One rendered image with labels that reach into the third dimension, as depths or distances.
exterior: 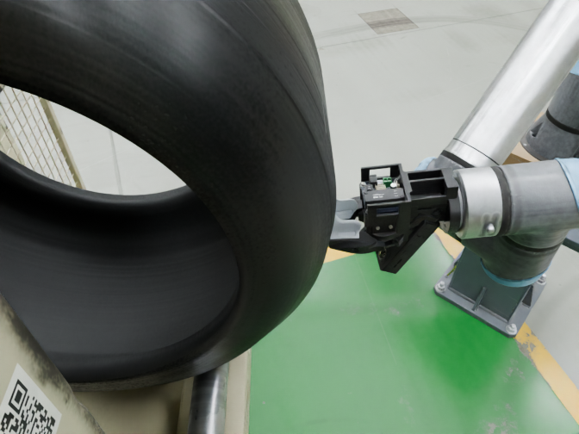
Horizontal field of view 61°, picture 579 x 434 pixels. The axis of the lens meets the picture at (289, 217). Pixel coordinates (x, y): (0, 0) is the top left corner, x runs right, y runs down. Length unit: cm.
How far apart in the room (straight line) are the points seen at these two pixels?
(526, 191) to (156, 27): 47
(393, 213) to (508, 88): 30
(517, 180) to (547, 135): 83
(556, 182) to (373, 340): 120
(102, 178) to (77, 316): 170
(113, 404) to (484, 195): 59
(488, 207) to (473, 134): 19
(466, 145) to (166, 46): 56
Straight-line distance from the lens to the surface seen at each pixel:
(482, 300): 189
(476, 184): 63
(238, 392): 72
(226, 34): 33
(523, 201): 64
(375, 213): 60
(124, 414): 80
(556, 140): 146
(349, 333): 177
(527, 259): 74
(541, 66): 81
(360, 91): 289
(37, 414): 36
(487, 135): 79
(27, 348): 34
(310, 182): 39
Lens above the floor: 152
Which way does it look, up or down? 46 degrees down
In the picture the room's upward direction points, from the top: straight up
